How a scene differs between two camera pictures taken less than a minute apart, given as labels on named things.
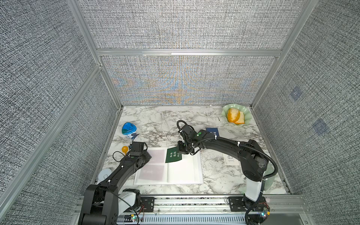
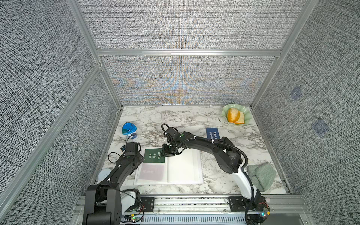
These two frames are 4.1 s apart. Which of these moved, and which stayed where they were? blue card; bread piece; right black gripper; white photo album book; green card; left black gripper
Moved: right black gripper; green card
Stayed: white photo album book; left black gripper; blue card; bread piece
